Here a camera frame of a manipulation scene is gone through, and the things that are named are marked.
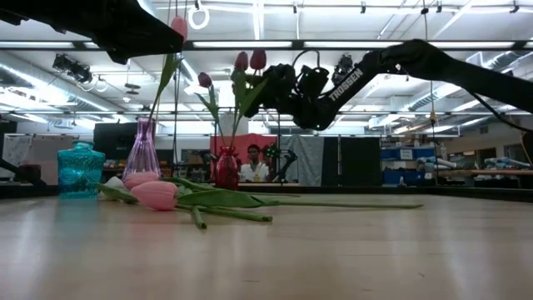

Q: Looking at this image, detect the pale machine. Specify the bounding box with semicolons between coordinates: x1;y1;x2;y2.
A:
416;156;457;169
484;156;533;170

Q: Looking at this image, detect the black camera with cable loop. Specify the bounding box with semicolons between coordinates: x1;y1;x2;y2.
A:
332;53;355;76

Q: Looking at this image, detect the white cable ring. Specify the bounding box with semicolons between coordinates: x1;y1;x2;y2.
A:
187;6;211;31

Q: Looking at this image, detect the blue glass vase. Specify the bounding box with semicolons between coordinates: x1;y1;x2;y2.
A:
57;140;107;200

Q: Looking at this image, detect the black spotlight fixture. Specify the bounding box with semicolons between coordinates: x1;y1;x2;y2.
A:
52;52;94;84

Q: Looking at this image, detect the black monitor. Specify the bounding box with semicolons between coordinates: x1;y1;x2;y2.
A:
92;122;146;161

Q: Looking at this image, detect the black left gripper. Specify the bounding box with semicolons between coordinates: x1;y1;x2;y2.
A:
89;0;185;66

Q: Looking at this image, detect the blue storage shelf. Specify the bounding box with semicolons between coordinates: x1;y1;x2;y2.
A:
381;146;437;187

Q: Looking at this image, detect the black horizontal rail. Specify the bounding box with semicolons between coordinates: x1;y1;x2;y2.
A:
0;108;533;117

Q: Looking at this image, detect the thin hanging cable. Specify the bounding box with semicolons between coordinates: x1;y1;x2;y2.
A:
172;0;179;168

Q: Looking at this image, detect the red cloth backdrop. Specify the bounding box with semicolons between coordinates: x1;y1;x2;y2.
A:
210;132;278;183

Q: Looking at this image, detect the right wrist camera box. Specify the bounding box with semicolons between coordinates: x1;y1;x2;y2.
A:
296;65;331;101

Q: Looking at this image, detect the black aluminium table frame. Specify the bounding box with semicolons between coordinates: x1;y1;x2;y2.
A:
0;184;533;203

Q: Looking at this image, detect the person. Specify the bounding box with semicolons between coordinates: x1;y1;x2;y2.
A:
240;143;272;183

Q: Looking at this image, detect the red glass vase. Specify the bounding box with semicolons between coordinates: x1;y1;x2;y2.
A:
215;146;240;191

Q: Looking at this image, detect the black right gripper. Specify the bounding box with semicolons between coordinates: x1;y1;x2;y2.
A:
243;64;299;118

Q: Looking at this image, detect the grey cloth backdrop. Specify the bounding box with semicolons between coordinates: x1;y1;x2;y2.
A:
278;135;325;187

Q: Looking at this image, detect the wooden workbench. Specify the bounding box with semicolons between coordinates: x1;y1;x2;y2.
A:
436;168;533;188

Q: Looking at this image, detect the black cloth backdrop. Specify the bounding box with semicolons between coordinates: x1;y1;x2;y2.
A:
323;136;383;188

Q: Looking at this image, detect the purple glass vase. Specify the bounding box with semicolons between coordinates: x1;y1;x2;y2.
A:
121;116;162;181

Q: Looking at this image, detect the black LED light bar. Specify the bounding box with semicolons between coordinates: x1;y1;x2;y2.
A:
0;39;533;52

